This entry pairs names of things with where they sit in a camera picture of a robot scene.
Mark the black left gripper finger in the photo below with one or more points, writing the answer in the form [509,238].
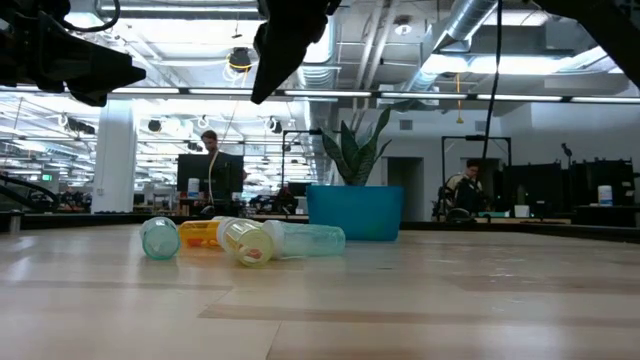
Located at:
[100,70]
[90,95]

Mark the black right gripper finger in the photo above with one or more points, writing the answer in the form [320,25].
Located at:
[272,65]

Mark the teal pill bottle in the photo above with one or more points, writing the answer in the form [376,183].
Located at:
[160,240]

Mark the blue plastic basket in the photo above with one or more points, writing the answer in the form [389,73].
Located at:
[355,212]

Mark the orange pill bottle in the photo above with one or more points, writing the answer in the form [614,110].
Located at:
[200,234]

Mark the light blue pill bottle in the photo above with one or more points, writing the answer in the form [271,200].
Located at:
[310,241]

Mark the large yellow pill bottle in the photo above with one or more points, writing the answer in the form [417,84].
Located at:
[248,245]

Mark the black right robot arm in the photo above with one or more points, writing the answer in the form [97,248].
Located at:
[600,30]

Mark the long ceiling light strip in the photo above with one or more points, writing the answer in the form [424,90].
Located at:
[425,95]
[150,91]

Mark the white pillar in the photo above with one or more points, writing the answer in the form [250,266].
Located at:
[114,160]

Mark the green exit sign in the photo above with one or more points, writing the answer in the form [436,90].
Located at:
[47,177]

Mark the person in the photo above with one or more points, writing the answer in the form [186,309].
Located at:
[465,185]
[210,140]

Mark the green snake plant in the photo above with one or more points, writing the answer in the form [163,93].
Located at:
[357,155]

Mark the black monitor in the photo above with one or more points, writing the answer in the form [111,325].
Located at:
[200,175]

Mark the white canister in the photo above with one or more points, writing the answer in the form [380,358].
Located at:
[193,189]
[605,196]

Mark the white cup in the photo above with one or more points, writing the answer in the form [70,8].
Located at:
[521,211]

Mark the black monitor bank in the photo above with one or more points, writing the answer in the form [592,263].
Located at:
[600,180]

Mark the black slanted frame strut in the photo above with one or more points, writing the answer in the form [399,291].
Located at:
[30,187]

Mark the black aluminium table frame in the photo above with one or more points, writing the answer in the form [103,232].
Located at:
[75,220]

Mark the silver ceiling duct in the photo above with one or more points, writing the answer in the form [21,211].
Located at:
[465,20]

